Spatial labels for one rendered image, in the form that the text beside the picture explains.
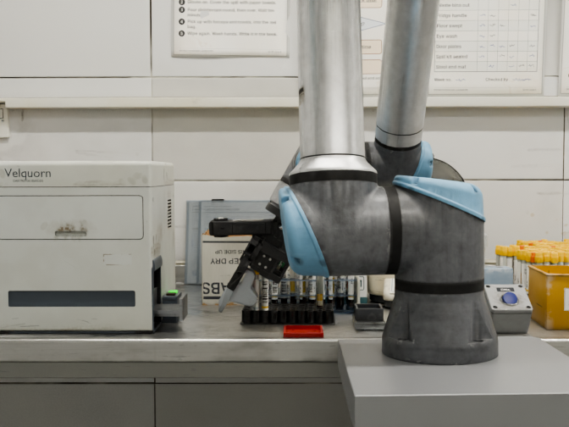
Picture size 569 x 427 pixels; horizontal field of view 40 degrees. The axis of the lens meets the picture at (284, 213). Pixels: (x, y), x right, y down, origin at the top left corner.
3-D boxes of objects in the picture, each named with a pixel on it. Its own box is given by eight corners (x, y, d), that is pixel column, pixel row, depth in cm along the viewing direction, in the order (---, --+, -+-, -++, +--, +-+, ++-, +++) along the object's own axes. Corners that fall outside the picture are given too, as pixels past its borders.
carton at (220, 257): (199, 305, 164) (198, 234, 163) (212, 285, 192) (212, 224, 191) (317, 305, 163) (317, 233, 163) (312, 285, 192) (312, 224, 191)
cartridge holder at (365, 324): (355, 330, 137) (355, 310, 137) (351, 320, 146) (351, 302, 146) (385, 330, 137) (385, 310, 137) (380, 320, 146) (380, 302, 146)
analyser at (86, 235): (-9, 334, 135) (-13, 160, 133) (41, 307, 162) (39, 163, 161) (168, 334, 134) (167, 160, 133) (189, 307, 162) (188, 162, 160)
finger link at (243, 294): (241, 328, 136) (267, 282, 135) (212, 311, 135) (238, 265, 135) (243, 324, 139) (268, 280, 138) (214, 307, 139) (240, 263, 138)
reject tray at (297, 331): (283, 337, 131) (283, 333, 131) (284, 329, 138) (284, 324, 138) (323, 337, 131) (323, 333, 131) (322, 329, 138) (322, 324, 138)
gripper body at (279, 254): (276, 287, 134) (311, 227, 134) (233, 263, 134) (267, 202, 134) (277, 281, 142) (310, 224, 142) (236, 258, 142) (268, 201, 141)
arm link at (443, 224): (498, 282, 97) (498, 174, 96) (391, 285, 96) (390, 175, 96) (470, 271, 109) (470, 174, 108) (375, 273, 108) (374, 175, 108)
